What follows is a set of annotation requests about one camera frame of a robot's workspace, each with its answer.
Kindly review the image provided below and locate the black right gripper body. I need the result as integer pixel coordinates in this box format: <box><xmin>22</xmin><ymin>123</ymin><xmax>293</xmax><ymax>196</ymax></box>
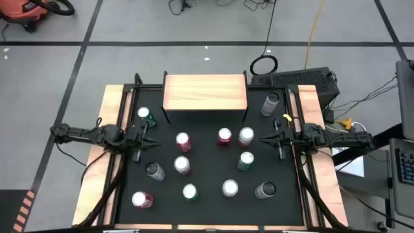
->
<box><xmin>274</xmin><ymin>118</ymin><xmax>305</xmax><ymax>161</ymax></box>

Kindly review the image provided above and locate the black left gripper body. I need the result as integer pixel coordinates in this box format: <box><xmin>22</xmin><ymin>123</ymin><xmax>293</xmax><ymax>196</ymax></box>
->
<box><xmin>127</xmin><ymin>124</ymin><xmax>147</xmax><ymax>162</ymax></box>

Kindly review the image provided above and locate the white Celsius can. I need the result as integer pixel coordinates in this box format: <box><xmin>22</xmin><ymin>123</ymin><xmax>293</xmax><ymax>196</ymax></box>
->
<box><xmin>260</xmin><ymin>92</ymin><xmax>281</xmax><ymax>117</ymax></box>
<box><xmin>254</xmin><ymin>181</ymin><xmax>277</xmax><ymax>200</ymax></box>
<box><xmin>144</xmin><ymin>161</ymin><xmax>166</xmax><ymax>182</ymax></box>

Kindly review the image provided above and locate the red cola can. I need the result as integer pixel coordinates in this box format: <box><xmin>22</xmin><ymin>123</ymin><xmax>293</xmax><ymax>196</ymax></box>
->
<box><xmin>175</xmin><ymin>131</ymin><xmax>192</xmax><ymax>153</ymax></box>
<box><xmin>217</xmin><ymin>127</ymin><xmax>233</xmax><ymax>148</ymax></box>
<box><xmin>131</xmin><ymin>190</ymin><xmax>155</xmax><ymax>209</ymax></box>

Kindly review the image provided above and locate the wooden shelf with black legs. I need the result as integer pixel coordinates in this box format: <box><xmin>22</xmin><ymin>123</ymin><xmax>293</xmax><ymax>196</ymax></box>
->
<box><xmin>160</xmin><ymin>70</ymin><xmax>250</xmax><ymax>126</ymax></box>

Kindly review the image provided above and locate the green Sprite can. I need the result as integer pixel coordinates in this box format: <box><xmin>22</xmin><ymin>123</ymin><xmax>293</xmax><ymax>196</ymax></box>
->
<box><xmin>182</xmin><ymin>183</ymin><xmax>199</xmax><ymax>203</ymax></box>
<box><xmin>236</xmin><ymin>151</ymin><xmax>255</xmax><ymax>172</ymax></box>
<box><xmin>136</xmin><ymin>106</ymin><xmax>157</xmax><ymax>129</ymax></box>

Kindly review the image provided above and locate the silver and pink seltzer can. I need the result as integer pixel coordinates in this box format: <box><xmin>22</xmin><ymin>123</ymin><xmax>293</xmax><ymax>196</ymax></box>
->
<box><xmin>221</xmin><ymin>179</ymin><xmax>239</xmax><ymax>198</ymax></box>
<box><xmin>173</xmin><ymin>155</ymin><xmax>191</xmax><ymax>176</ymax></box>
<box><xmin>238</xmin><ymin>126</ymin><xmax>255</xmax><ymax>148</ymax></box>

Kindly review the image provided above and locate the yellow power plug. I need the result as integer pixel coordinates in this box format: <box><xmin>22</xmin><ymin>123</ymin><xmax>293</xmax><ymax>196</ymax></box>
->
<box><xmin>336</xmin><ymin>118</ymin><xmax>353</xmax><ymax>131</ymax></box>

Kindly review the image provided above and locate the white paper sheet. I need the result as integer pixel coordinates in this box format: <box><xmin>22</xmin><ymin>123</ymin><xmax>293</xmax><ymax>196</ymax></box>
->
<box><xmin>331</xmin><ymin>147</ymin><xmax>365</xmax><ymax>178</ymax></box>

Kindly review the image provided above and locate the black table mat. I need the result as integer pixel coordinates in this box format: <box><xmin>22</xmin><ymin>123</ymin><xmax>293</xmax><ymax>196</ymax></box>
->
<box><xmin>116</xmin><ymin>89</ymin><xmax>307</xmax><ymax>227</ymax></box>

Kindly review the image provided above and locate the black diagonal beam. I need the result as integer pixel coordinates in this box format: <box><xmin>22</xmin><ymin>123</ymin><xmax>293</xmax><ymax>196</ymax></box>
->
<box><xmin>332</xmin><ymin>122</ymin><xmax>405</xmax><ymax>166</ymax></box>

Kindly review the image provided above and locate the dark keyboard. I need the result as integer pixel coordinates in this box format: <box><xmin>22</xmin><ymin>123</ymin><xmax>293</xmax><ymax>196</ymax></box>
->
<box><xmin>395</xmin><ymin>148</ymin><xmax>414</xmax><ymax>186</ymax></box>

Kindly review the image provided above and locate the grey monitor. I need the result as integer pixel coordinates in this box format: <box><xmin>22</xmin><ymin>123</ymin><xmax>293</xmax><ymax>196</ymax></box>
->
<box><xmin>395</xmin><ymin>60</ymin><xmax>414</xmax><ymax>142</ymax></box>

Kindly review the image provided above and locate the grey equipment cart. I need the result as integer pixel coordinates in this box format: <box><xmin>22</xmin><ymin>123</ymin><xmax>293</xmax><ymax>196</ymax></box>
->
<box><xmin>386</xmin><ymin>137</ymin><xmax>414</xmax><ymax>221</ymax></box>

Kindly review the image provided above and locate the black orange-striped floor mat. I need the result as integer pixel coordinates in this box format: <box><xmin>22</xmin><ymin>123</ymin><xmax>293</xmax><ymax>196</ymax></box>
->
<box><xmin>0</xmin><ymin>189</ymin><xmax>36</xmax><ymax>233</ymax></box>

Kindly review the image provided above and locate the orange shop vacuum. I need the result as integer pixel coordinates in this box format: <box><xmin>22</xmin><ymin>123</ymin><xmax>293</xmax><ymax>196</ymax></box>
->
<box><xmin>0</xmin><ymin>0</ymin><xmax>49</xmax><ymax>33</ymax></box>

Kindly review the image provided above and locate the black aluminium table frame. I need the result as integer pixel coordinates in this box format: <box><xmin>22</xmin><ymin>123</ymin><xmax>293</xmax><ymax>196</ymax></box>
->
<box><xmin>72</xmin><ymin>72</ymin><xmax>350</xmax><ymax>233</ymax></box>

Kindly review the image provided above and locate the black coiled floor cable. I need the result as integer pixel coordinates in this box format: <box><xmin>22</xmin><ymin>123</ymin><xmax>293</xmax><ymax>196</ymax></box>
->
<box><xmin>249</xmin><ymin>0</ymin><xmax>279</xmax><ymax>77</ymax></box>

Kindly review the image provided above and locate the yellow floor cable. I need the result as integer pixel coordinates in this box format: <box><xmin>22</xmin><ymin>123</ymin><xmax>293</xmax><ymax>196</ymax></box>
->
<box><xmin>303</xmin><ymin>0</ymin><xmax>326</xmax><ymax>71</ymax></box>

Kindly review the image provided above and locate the black floor cable bundle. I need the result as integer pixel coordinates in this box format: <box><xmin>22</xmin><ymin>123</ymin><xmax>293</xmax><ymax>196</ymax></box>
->
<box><xmin>168</xmin><ymin>0</ymin><xmax>197</xmax><ymax>16</ymax></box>

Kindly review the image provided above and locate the black vacuum hose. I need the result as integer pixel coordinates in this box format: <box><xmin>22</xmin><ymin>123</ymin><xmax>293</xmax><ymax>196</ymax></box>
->
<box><xmin>30</xmin><ymin>0</ymin><xmax>76</xmax><ymax>16</ymax></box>

